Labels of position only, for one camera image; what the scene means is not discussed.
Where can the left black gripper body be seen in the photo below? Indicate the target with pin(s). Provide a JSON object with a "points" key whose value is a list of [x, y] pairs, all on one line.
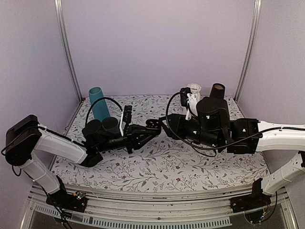
{"points": [[128, 139]]}

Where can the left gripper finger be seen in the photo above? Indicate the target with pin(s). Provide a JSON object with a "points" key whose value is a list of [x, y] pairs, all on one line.
{"points": [[139, 129], [141, 140]]}

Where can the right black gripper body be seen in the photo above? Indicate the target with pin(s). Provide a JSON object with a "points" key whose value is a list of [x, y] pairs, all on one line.
{"points": [[177, 122]]}

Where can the black glossy charging case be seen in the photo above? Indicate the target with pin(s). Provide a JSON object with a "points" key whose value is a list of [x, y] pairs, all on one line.
{"points": [[152, 124]]}

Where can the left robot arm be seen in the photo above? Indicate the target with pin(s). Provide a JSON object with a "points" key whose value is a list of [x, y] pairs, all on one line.
{"points": [[29, 135]]}

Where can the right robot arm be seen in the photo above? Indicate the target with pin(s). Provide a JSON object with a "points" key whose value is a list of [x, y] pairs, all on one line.
{"points": [[210, 125]]}

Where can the dark grey mug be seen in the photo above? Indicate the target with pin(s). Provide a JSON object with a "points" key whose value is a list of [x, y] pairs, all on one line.
{"points": [[111, 124]]}

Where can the floral patterned table mat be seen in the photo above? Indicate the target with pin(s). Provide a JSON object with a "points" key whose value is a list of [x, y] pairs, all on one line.
{"points": [[162, 165]]}

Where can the teal tapered vase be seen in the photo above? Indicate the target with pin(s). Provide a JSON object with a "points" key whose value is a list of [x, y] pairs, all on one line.
{"points": [[100, 109]]}

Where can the white ribbed vase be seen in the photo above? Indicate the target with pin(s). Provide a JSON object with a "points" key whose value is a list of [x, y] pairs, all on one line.
{"points": [[195, 89]]}

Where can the black tapered vase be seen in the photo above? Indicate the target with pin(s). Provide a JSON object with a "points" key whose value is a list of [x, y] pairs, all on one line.
{"points": [[217, 91]]}

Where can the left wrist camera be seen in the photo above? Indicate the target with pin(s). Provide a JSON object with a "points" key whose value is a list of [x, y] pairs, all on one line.
{"points": [[126, 116]]}

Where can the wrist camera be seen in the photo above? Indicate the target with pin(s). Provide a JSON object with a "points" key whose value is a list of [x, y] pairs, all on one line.
{"points": [[189, 100], [126, 116]]}

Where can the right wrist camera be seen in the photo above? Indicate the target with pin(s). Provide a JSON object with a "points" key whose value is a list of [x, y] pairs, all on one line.
{"points": [[189, 100]]}

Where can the aluminium front rail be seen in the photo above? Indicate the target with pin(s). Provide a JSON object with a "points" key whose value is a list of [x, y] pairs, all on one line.
{"points": [[207, 209]]}

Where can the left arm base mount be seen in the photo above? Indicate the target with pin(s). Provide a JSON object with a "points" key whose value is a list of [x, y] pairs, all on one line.
{"points": [[62, 199]]}

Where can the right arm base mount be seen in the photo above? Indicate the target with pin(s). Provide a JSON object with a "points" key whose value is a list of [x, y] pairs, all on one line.
{"points": [[251, 201]]}

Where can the right aluminium frame post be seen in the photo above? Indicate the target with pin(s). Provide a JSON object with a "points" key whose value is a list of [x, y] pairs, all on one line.
{"points": [[249, 49]]}

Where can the aluminium frame post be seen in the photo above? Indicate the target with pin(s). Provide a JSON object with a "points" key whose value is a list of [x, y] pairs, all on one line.
{"points": [[249, 49], [66, 47]]}

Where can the left aluminium frame post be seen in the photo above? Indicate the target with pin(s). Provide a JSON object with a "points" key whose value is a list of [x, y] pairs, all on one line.
{"points": [[66, 47]]}

